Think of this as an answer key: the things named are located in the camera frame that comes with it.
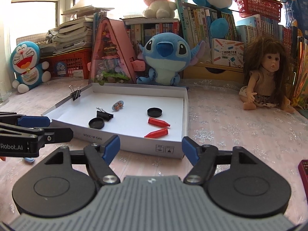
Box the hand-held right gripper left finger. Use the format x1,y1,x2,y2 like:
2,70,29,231
45,135,121,186

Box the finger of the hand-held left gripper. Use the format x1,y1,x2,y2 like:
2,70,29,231
0,122,74,149
0,112,52,128

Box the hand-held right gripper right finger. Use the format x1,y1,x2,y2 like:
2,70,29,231
182,136,263,186

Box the black round lid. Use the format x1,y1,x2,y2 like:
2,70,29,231
88,117,105,129
147,107,163,118

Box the large black binder clip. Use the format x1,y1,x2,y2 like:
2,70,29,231
95,107,114,122

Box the light blue roller toy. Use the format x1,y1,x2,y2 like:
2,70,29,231
112,100,125,111

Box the white cardboard box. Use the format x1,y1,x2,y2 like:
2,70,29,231
41,83,189,159

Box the clear glass jar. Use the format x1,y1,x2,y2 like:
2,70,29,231
0,89,10,104

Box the pink snowflake tablecloth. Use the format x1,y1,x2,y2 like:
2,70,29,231
0,78,308,223

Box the small black binder clip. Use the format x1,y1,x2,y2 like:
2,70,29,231
68,85,82,101

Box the blue cat plush toy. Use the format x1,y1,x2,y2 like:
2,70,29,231
10,41,52,94

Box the blue white card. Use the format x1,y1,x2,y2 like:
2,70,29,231
53,61,69,78

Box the red plastic crate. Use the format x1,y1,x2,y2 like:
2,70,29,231
40,48,93,80

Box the wooden drawer organizer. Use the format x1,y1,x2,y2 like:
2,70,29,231
182,61,245,84

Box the stack of papers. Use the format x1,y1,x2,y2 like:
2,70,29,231
39,4,95,55

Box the pink triangular dollhouse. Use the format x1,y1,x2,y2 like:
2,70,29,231
87,17,145,85

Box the blue alien plush toy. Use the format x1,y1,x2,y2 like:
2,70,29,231
136,32,205,86

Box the white label printer box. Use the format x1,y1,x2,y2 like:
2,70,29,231
211,38,245,69

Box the window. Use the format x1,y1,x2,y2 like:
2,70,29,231
0,0,147,44

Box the brown-haired doll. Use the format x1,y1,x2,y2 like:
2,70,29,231
238,35,299,115

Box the dark red object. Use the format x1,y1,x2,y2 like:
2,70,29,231
298,160,308,196

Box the blue plush ball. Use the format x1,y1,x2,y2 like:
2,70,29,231
210,18,229,38

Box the row of books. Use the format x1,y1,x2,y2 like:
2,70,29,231
93,2,293,68

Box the shiny colourful books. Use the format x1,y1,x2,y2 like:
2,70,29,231
291,36,308,109

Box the small red plastic basket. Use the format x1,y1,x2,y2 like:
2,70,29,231
234,0,283,18

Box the blue plastic packages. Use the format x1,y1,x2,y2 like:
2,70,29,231
283,0,308,34

